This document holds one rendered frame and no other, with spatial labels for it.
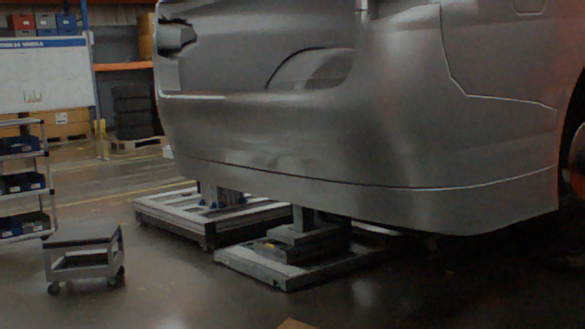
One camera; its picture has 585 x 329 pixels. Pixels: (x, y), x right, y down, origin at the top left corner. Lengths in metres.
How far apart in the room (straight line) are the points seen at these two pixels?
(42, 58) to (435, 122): 8.35
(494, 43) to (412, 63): 0.27
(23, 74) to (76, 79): 0.74
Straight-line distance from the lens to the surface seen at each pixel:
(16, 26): 13.34
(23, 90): 9.70
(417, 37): 1.81
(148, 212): 5.29
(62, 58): 9.86
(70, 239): 3.99
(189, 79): 3.24
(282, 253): 3.83
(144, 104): 11.19
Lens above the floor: 1.30
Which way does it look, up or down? 10 degrees down
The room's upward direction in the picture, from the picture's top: 4 degrees counter-clockwise
